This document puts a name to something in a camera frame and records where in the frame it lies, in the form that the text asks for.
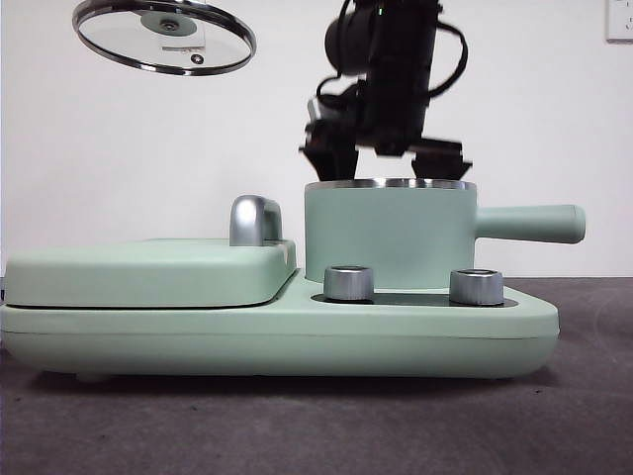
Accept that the glass lid with green knob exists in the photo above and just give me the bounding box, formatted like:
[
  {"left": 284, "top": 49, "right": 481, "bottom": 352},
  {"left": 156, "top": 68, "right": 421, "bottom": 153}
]
[{"left": 71, "top": 0, "right": 257, "bottom": 77}]

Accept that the silver control knob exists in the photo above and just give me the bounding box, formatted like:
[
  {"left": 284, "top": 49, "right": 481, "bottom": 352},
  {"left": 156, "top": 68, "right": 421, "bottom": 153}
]
[
  {"left": 448, "top": 268, "right": 504, "bottom": 306},
  {"left": 322, "top": 265, "right": 376, "bottom": 303}
]

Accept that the black control panel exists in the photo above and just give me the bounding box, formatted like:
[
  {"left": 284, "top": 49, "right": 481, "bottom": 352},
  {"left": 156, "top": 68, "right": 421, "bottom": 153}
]
[{"left": 311, "top": 291, "right": 518, "bottom": 308}]

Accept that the mint green griddle cover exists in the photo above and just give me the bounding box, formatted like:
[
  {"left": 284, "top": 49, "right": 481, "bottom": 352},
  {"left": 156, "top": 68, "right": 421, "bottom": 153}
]
[{"left": 3, "top": 237, "right": 299, "bottom": 309}]

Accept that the mint green cooker base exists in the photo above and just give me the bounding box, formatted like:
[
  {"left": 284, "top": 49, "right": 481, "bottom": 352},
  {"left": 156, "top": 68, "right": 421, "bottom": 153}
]
[{"left": 0, "top": 276, "right": 560, "bottom": 385}]

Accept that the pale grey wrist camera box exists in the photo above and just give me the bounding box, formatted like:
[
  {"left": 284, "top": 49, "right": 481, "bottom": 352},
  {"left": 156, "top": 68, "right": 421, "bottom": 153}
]
[{"left": 306, "top": 96, "right": 330, "bottom": 125}]

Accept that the mint green pot with handle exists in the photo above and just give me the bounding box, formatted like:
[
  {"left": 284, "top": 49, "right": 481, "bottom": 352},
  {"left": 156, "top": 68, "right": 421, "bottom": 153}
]
[{"left": 302, "top": 177, "right": 588, "bottom": 293}]

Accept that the silver griddle cover handle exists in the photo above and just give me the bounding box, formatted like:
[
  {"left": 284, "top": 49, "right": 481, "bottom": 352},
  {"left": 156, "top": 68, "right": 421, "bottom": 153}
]
[{"left": 228, "top": 195, "right": 284, "bottom": 247}]

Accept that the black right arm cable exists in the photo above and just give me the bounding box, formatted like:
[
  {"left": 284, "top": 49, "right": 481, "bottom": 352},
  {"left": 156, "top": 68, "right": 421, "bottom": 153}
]
[{"left": 428, "top": 19, "right": 470, "bottom": 98}]

